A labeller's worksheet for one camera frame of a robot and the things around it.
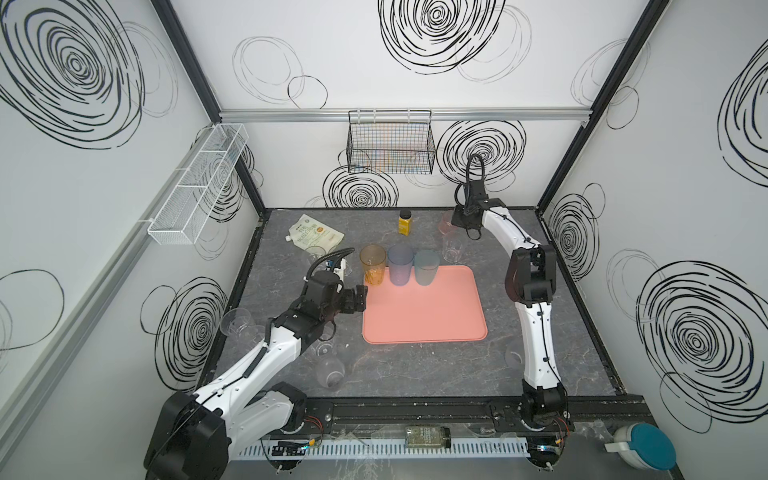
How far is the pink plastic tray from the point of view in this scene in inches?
34.8

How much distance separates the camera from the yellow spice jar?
1090 mm

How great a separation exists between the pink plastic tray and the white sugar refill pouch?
26cm

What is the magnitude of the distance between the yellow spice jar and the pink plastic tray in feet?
0.64
